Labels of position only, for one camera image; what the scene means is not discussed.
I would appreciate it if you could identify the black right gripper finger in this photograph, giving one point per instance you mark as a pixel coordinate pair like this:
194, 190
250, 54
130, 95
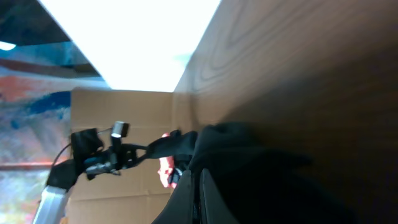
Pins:
212, 206

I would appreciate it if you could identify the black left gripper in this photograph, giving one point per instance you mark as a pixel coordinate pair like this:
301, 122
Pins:
179, 208

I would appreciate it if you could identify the black t-shirt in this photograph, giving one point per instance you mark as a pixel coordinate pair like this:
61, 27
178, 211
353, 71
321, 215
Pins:
258, 184

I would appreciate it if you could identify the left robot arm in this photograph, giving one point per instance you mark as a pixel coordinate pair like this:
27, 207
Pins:
64, 175

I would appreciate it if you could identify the pink crumpled garment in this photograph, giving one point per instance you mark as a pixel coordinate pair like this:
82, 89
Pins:
165, 171

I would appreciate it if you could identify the brown cardboard box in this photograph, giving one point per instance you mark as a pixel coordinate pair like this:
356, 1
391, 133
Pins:
136, 195

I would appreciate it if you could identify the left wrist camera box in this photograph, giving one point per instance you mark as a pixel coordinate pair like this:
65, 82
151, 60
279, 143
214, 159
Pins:
86, 143

